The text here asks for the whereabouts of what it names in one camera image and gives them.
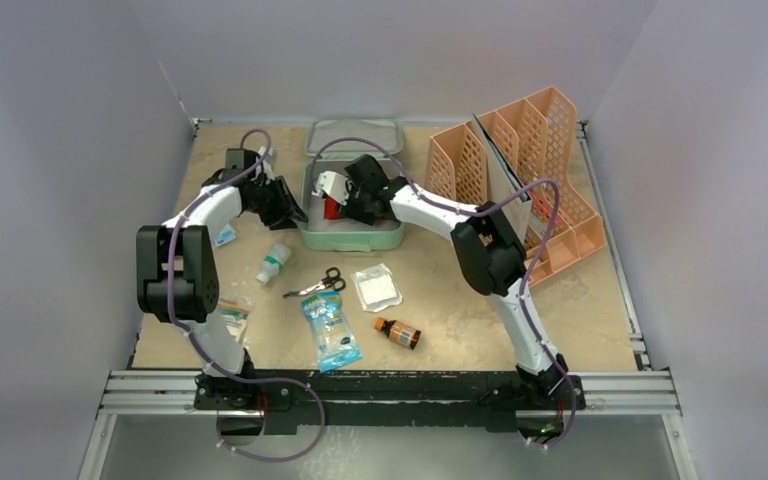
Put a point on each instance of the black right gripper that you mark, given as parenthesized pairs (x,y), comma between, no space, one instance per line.
(352,201)

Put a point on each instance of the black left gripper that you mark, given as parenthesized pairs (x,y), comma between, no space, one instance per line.
(292,215)

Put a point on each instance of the red first aid pouch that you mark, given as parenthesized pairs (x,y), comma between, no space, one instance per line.
(332,209)

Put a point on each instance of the white bottle green label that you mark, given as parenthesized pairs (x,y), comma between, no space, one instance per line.
(273,262)

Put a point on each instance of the blue wet wipes packet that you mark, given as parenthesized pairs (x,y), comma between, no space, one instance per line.
(334,342)

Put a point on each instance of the brown glass medicine bottle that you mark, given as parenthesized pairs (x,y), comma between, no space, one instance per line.
(398,332)

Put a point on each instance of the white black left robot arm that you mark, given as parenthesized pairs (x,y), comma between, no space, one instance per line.
(177,277)

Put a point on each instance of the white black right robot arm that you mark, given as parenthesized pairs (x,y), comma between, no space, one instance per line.
(490,255)

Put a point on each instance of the mint green open case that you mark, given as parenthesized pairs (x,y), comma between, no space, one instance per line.
(333,145)

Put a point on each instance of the blue white sachet packet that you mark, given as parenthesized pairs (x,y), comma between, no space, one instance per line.
(226,235)

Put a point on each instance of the white gauze packets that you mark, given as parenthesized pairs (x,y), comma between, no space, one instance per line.
(376,288)

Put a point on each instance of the bandage box in bag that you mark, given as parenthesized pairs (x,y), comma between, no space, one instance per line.
(235,315)

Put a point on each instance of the grey folder in organizer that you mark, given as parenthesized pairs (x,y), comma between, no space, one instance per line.
(503,182)

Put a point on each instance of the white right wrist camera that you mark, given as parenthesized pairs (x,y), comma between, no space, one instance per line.
(333,185)

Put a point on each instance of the black handled scissors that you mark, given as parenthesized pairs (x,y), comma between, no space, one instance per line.
(332,281)

